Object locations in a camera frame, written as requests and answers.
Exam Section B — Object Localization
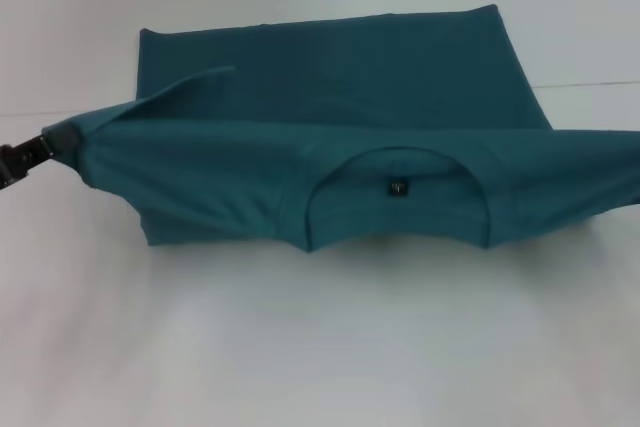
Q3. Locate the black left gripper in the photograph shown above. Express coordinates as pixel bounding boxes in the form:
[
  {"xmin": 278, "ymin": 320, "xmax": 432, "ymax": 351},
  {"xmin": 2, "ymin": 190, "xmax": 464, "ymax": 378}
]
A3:
[{"xmin": 0, "ymin": 127, "xmax": 82, "ymax": 193}]

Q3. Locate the teal blue printed t-shirt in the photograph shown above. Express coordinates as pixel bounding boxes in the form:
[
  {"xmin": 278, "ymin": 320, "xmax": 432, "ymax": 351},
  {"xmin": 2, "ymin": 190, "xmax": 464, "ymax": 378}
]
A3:
[{"xmin": 42, "ymin": 2, "xmax": 640, "ymax": 254}]

